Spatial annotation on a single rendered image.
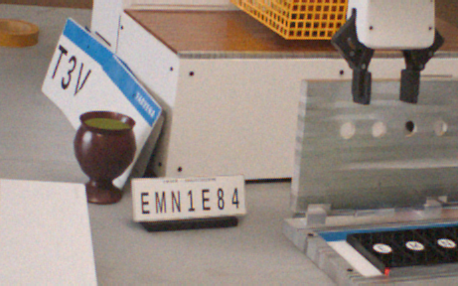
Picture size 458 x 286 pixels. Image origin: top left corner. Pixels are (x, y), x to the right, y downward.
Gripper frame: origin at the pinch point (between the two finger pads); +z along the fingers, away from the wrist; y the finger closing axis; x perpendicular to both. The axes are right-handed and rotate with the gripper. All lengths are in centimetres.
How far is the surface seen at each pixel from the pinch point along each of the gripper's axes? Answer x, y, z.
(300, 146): 13.9, -3.7, 9.0
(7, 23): 106, -16, 0
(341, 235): 11.2, 1.5, 20.6
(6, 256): -3, -47, 16
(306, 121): 13.3, -3.3, 5.7
